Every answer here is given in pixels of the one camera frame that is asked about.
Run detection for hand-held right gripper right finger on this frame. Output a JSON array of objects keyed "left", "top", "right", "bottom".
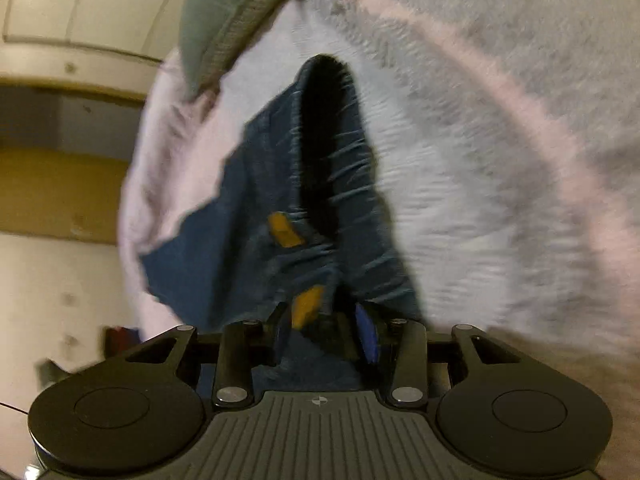
[{"left": 354, "top": 301, "right": 527, "bottom": 407}]

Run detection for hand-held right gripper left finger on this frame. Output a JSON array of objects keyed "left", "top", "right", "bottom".
[{"left": 122, "top": 301, "right": 291, "bottom": 408}]

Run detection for blue jeans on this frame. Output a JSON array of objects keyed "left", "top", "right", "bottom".
[{"left": 140, "top": 55, "right": 424, "bottom": 392}]

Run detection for lilac duvet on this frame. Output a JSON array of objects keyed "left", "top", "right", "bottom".
[{"left": 117, "top": 47, "right": 247, "bottom": 344}]

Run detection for pink grey patterned bedspread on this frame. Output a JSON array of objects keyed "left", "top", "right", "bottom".
[{"left": 210, "top": 0, "right": 640, "bottom": 480}]

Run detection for grey pillow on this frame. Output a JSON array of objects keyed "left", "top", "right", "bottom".
[{"left": 178, "top": 0, "right": 322, "bottom": 102}]

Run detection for cream wardrobe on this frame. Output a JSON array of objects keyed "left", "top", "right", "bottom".
[{"left": 0, "top": 0, "right": 201, "bottom": 103}]

